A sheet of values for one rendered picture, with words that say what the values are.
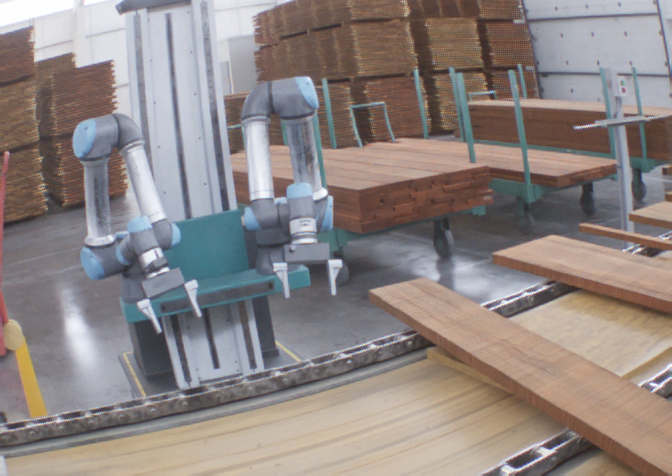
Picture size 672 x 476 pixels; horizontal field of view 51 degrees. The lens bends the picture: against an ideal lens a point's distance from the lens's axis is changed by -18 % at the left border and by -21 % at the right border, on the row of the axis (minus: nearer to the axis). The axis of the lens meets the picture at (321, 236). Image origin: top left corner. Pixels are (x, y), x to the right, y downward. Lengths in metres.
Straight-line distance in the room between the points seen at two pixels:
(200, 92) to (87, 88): 9.02
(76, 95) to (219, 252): 9.08
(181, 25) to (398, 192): 2.33
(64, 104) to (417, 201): 7.71
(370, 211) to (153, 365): 2.07
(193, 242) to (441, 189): 2.43
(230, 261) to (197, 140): 0.44
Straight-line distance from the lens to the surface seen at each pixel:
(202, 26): 2.91
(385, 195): 4.83
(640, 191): 7.24
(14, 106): 11.78
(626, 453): 1.01
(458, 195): 5.10
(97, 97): 11.88
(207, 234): 2.88
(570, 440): 1.10
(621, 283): 1.72
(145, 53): 2.86
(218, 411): 1.46
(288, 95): 2.67
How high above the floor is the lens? 1.38
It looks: 11 degrees down
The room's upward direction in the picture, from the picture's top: 8 degrees counter-clockwise
